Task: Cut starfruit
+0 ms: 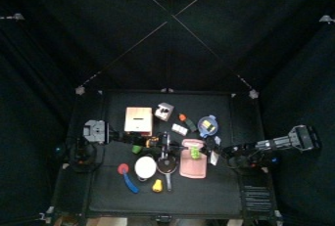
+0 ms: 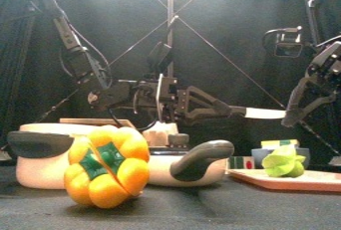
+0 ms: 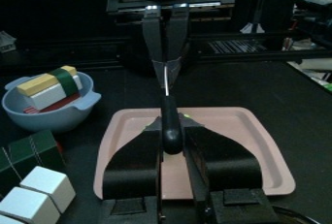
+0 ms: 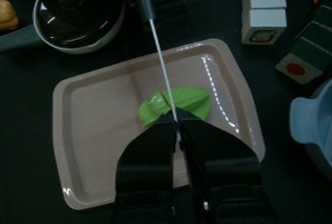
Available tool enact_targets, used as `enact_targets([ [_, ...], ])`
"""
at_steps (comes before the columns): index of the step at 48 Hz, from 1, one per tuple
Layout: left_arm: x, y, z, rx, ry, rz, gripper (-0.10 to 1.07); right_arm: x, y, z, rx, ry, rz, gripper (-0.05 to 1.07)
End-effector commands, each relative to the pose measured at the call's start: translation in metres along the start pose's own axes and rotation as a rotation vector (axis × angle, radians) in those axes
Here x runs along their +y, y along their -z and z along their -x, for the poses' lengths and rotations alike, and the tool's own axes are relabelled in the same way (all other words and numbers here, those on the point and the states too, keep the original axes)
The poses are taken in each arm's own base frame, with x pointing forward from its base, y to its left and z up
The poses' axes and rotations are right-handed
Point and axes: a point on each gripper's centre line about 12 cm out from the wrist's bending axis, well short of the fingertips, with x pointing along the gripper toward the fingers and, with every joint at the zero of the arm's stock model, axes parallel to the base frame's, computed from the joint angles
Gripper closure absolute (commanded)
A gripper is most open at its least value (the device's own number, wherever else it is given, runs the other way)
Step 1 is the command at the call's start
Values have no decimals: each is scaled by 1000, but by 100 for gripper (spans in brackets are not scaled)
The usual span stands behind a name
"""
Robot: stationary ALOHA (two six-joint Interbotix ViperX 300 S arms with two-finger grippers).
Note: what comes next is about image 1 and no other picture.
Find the green toy starfruit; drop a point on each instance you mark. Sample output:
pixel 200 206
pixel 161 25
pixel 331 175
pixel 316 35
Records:
pixel 194 152

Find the red and blue spoon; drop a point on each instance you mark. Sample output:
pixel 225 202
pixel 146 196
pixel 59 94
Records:
pixel 127 177

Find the black frying pan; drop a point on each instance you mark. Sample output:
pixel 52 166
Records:
pixel 168 168

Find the yellow toy pear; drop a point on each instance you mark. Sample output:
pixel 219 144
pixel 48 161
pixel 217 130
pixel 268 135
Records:
pixel 157 186

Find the white bowl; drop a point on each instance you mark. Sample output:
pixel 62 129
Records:
pixel 145 167

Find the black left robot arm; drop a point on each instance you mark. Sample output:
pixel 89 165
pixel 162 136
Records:
pixel 114 135

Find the small green cup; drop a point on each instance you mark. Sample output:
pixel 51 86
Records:
pixel 137 149

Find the yellow item in pot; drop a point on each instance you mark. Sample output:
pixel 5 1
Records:
pixel 208 125

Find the small grey white toy appliance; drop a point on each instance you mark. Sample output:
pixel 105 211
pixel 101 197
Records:
pixel 164 111

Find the small white block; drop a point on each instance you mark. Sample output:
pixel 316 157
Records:
pixel 178 129

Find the pink cutting board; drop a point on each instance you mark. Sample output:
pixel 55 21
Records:
pixel 193 168

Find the black table edge clamp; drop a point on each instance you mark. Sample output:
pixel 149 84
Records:
pixel 164 218

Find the orange and dark green toy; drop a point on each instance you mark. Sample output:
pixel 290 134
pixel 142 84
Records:
pixel 188 123

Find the grey metal frame bracket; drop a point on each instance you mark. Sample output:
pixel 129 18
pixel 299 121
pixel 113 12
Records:
pixel 79 90
pixel 326 18
pixel 253 94
pixel 166 90

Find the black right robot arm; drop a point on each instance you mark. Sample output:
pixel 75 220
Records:
pixel 275 143

